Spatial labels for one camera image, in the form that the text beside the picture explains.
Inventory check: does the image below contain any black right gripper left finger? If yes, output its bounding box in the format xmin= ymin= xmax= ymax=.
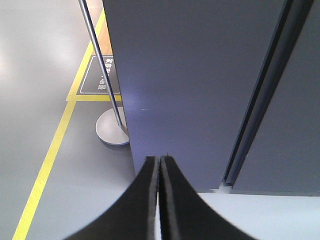
xmin=66 ymin=156 xmax=159 ymax=240

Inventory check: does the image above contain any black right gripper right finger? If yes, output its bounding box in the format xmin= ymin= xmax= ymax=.
xmin=159 ymin=155 xmax=253 ymax=240

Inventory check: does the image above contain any fridge door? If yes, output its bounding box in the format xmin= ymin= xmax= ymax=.
xmin=103 ymin=0 xmax=285 ymax=192

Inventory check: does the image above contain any dark grey fridge body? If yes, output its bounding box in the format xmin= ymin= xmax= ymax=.
xmin=222 ymin=0 xmax=320 ymax=196

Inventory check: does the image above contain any metal sign stand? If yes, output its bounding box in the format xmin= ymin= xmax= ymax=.
xmin=78 ymin=0 xmax=129 ymax=146

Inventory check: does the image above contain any grey floor sign sticker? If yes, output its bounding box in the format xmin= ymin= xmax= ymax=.
xmin=77 ymin=55 xmax=121 ymax=95

